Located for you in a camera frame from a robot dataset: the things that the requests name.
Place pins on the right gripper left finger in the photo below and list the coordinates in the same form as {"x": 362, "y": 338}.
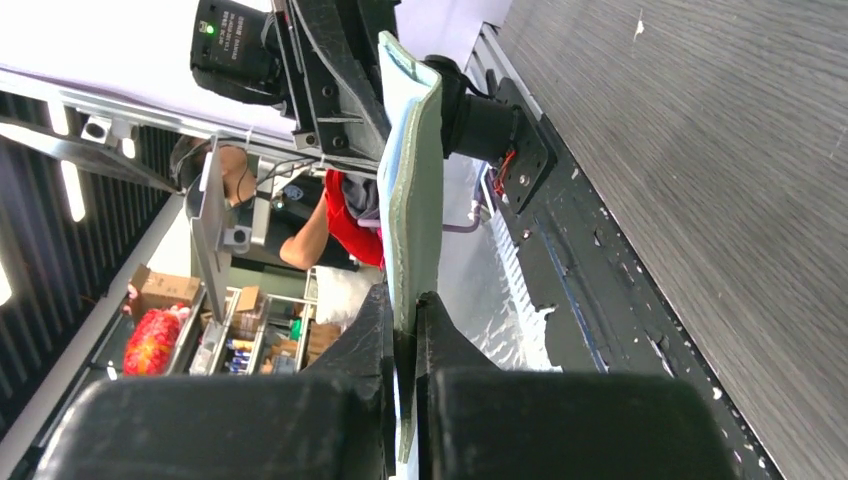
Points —
{"x": 333, "y": 420}

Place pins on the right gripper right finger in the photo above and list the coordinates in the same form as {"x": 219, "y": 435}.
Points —
{"x": 477, "y": 421}

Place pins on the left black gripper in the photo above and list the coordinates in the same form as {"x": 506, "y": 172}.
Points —
{"x": 332, "y": 83}

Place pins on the sage green card holder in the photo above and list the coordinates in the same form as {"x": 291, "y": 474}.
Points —
{"x": 410, "y": 185}

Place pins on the person in red shirt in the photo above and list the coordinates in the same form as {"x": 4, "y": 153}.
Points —
{"x": 298, "y": 234}

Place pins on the red mesh bag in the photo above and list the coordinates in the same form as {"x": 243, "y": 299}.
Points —
{"x": 149, "y": 349}

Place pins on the grey monitor on stand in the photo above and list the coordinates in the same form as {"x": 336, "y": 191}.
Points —
{"x": 208, "y": 224}

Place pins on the cardboard box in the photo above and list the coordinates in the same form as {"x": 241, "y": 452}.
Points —
{"x": 149, "y": 289}

